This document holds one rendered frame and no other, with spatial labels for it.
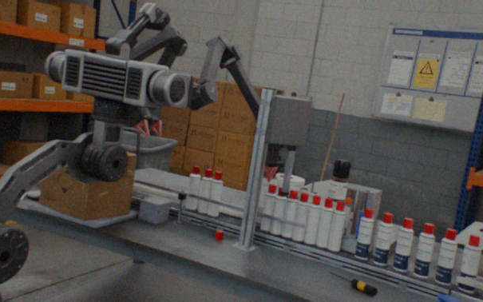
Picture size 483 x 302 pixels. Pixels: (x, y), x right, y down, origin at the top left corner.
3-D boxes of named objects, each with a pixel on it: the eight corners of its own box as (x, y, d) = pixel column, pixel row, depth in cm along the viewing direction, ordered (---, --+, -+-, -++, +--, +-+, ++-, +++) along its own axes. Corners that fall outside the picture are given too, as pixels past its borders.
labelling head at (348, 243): (372, 250, 256) (382, 191, 252) (364, 256, 244) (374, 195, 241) (340, 240, 262) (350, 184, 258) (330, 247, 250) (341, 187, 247)
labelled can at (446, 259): (451, 284, 230) (461, 230, 227) (449, 288, 225) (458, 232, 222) (435, 279, 232) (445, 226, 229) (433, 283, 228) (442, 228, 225)
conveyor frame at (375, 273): (453, 296, 233) (455, 284, 232) (448, 304, 223) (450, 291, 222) (112, 194, 305) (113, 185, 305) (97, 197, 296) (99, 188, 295)
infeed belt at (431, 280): (453, 294, 231) (454, 284, 231) (449, 300, 224) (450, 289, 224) (111, 192, 304) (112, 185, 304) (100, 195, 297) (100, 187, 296)
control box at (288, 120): (305, 146, 245) (313, 101, 243) (270, 143, 237) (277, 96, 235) (292, 141, 254) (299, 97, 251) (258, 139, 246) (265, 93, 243)
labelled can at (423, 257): (429, 277, 233) (438, 224, 230) (426, 280, 229) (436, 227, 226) (414, 272, 235) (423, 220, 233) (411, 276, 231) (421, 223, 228)
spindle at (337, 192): (345, 214, 311) (354, 160, 307) (339, 217, 303) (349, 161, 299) (328, 210, 315) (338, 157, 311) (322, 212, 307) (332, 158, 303)
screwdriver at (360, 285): (377, 296, 218) (378, 288, 218) (373, 296, 216) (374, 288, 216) (330, 275, 232) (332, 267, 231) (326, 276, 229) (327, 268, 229)
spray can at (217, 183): (219, 216, 274) (226, 172, 271) (214, 217, 269) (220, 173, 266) (210, 213, 276) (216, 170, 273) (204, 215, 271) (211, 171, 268)
